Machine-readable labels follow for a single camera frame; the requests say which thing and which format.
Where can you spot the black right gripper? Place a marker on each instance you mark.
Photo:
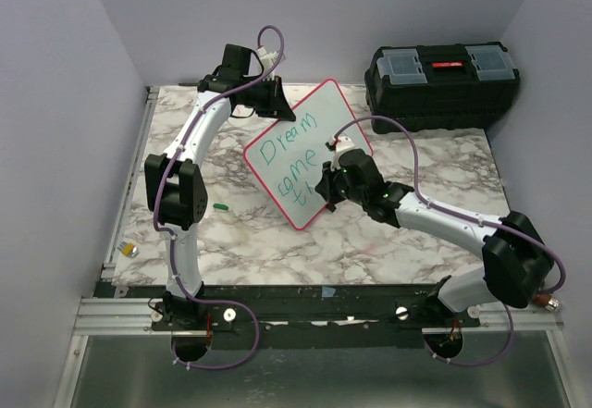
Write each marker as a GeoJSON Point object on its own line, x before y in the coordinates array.
{"type": "Point", "coordinates": [326, 185]}

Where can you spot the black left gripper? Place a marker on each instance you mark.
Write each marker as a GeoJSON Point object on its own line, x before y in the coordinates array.
{"type": "Point", "coordinates": [277, 105]}

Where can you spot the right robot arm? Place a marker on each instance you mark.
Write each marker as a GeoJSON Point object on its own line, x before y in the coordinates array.
{"type": "Point", "coordinates": [514, 261]}

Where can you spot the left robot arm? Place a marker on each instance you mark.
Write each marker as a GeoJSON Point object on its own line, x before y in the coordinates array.
{"type": "Point", "coordinates": [175, 189]}

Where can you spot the pink framed whiteboard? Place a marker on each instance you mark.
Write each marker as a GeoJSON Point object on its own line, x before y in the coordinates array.
{"type": "Point", "coordinates": [287, 157]}

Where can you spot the black toolbox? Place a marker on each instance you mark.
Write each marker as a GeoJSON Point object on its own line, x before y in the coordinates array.
{"type": "Point", "coordinates": [449, 87]}

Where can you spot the yellow grey small object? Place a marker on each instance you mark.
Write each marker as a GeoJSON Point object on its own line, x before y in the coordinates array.
{"type": "Point", "coordinates": [128, 249]}

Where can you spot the copper pipe fitting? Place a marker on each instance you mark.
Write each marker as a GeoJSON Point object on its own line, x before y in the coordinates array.
{"type": "Point", "coordinates": [547, 301]}

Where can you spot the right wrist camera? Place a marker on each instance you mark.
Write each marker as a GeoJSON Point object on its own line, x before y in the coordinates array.
{"type": "Point", "coordinates": [339, 146]}

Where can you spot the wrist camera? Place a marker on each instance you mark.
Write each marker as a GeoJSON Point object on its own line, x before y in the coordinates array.
{"type": "Point", "coordinates": [339, 146]}
{"type": "Point", "coordinates": [268, 60]}

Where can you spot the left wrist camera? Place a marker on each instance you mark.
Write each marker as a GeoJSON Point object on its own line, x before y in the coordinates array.
{"type": "Point", "coordinates": [268, 60]}

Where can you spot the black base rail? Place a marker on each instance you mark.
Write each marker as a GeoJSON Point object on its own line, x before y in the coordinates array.
{"type": "Point", "coordinates": [236, 317]}

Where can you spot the aluminium frame rail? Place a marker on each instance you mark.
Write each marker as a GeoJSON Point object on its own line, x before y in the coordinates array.
{"type": "Point", "coordinates": [110, 261]}

